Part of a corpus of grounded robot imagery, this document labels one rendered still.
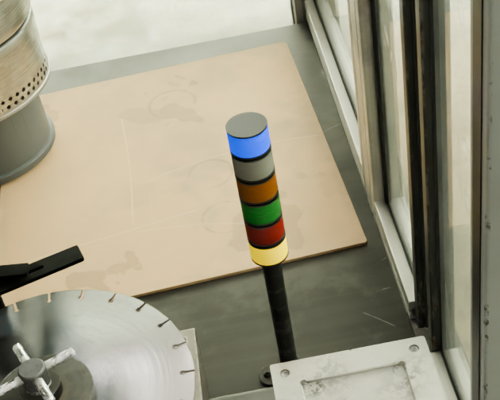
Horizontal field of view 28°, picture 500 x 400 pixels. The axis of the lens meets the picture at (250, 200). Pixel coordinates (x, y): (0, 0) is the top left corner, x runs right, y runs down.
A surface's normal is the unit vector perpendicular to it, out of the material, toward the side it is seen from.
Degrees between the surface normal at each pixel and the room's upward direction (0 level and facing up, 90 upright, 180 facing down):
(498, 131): 90
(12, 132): 89
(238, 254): 0
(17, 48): 90
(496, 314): 90
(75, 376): 5
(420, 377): 0
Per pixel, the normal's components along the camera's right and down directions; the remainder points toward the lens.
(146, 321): -0.14, -0.76
